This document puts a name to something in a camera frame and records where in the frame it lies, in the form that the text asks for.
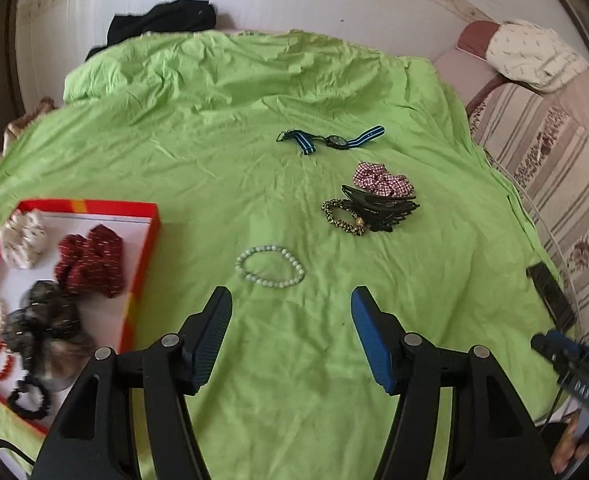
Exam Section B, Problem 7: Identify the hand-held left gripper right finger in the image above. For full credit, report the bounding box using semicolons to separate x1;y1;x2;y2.
350;286;545;480

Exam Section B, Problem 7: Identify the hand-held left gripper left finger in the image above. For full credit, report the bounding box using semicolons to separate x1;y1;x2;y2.
33;286;234;480

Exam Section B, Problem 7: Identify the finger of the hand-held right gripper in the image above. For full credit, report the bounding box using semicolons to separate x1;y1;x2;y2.
531;329;589;362

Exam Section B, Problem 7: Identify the pearl bracelet with green bead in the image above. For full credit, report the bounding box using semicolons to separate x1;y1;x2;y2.
235;245;306;289

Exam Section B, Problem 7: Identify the red cardboard box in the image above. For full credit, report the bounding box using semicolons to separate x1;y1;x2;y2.
0;199;161;435

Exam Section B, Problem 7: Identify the dark red polka dot scrunchie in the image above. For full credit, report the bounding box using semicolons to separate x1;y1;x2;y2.
54;226;125;300

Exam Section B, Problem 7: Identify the black organza scrunchie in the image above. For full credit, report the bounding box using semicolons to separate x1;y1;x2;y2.
2;280;98;393

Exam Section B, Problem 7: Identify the black satin scrunchie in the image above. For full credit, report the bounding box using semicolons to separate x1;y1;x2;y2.
8;377;52;418

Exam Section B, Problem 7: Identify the white cherry print scrunchie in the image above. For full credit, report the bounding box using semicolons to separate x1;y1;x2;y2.
0;210;48;268

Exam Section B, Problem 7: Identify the person's right hand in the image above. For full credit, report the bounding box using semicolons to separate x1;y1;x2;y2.
549;410;589;480

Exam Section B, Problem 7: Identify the black phone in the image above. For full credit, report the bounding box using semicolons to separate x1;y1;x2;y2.
526;262;576;328

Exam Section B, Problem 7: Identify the leopard print scrunchie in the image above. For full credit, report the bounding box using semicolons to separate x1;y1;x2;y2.
321;199;370;237

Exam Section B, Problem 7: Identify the black hair claw clip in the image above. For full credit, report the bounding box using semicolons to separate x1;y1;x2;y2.
341;185;421;233

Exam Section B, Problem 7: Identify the red plaid scrunchie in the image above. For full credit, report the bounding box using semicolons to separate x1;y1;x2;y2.
353;161;416;198

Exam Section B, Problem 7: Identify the green bed sheet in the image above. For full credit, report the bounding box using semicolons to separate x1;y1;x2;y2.
0;27;585;480

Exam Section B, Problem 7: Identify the striped floral sofa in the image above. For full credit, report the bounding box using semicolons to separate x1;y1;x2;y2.
431;20;589;341

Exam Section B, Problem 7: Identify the brown patterned cloth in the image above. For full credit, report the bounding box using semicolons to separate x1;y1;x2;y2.
3;97;58;153

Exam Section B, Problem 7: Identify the white patterned pillow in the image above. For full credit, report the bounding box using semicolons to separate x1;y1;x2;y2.
485;19;589;93

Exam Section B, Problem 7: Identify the black clothing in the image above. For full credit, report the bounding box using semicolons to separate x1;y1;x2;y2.
85;0;218;61

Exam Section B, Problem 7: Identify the watch with blue striped strap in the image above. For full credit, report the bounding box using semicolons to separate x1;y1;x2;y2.
277;124;386;157

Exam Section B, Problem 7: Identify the black cable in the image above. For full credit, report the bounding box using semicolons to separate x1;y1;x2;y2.
0;437;42;471

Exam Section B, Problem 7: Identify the dark picture frame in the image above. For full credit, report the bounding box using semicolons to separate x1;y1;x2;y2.
549;0;589;61

